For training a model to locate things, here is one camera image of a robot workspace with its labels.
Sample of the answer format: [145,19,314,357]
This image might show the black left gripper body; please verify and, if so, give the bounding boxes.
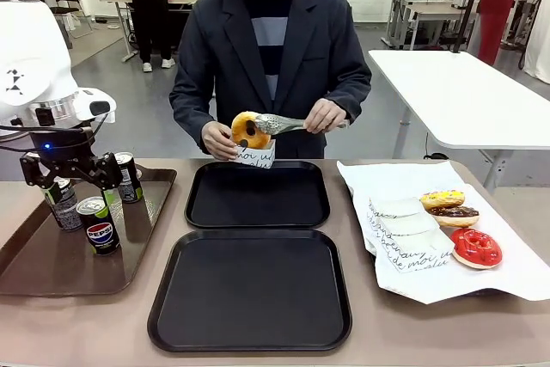
[25,125,98,168]

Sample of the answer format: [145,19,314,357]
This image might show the black Pepsi can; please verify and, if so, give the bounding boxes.
[46,177,85,232]
[76,196,122,257]
[112,151,144,205]

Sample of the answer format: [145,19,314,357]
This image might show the chocolate glazed donut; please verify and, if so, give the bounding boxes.
[230,111,272,150]

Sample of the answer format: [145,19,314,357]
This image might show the perforated metal tongs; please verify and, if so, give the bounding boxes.
[253,113,350,135]

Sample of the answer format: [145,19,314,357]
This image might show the yellow sprinkled donut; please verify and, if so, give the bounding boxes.
[419,189,467,210]

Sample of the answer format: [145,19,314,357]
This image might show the chocolate sprinkled donut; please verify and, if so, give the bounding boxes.
[428,205,480,229]

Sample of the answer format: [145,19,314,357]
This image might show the red glazed donut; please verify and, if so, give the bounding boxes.
[449,227,503,271]

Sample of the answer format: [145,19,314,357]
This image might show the person's left forearm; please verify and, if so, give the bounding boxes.
[324,70,373,125]

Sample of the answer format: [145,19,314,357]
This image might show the person's right forearm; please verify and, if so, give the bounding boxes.
[168,83,221,151]

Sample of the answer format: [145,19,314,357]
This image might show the person's right hand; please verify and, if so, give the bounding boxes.
[200,120,236,162]

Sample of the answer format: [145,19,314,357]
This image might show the person's left hand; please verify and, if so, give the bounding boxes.
[303,98,350,135]

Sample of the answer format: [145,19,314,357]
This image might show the brown plastic tray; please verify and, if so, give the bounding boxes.
[0,168,178,298]

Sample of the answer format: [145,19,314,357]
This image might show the black plastic tray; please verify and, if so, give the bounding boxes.
[184,160,331,229]
[147,229,353,353]

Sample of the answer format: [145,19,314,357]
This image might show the person in grey sweater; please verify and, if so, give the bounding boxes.
[119,0,177,74]

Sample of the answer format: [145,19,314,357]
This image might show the person in dark jacket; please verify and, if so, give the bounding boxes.
[168,0,373,161]

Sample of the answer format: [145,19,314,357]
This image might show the white-framed workbench table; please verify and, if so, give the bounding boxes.
[384,0,486,50]

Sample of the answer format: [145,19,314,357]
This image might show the white table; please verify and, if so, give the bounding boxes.
[367,48,550,190]

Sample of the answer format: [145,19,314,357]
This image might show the black stand pole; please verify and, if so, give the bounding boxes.
[450,0,492,54]

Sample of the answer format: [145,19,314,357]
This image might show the white paper sheet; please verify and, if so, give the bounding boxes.
[336,159,550,304]

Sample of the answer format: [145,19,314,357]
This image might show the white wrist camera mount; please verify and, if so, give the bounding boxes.
[75,87,118,124]

